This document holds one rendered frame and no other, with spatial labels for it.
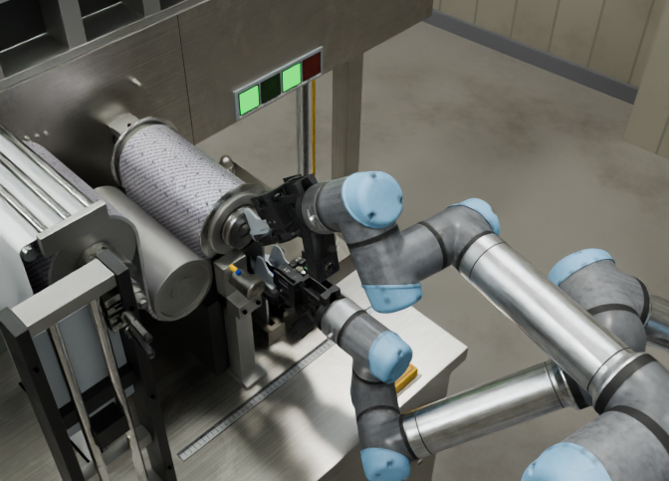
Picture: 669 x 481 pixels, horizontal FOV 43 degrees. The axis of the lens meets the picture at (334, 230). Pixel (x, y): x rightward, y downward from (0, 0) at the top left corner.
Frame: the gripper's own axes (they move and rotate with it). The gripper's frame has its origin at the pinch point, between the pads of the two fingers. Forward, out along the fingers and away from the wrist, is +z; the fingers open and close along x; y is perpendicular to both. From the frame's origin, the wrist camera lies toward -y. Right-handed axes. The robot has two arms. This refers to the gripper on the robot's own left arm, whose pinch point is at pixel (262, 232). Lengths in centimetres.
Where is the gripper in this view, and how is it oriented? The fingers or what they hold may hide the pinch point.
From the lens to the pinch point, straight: 141.1
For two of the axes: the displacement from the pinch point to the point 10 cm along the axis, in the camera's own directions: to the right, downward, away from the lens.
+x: -7.1, 4.8, -5.1
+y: -4.4, -8.7, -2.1
